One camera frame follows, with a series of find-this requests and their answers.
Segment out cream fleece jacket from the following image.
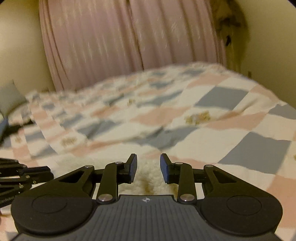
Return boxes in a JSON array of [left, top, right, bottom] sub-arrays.
[[53, 154, 178, 197]]

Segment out brown hanging clothes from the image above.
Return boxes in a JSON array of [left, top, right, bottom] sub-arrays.
[[209, 0, 247, 72]]

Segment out blue garment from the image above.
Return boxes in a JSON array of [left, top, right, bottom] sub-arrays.
[[0, 118, 9, 142]]

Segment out grey pillow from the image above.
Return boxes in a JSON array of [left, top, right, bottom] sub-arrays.
[[1, 80, 27, 118]]

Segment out pink blue checkered quilt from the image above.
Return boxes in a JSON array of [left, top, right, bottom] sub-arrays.
[[1, 62, 295, 240]]

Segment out pink curtain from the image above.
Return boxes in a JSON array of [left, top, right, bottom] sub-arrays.
[[39, 1, 226, 91]]

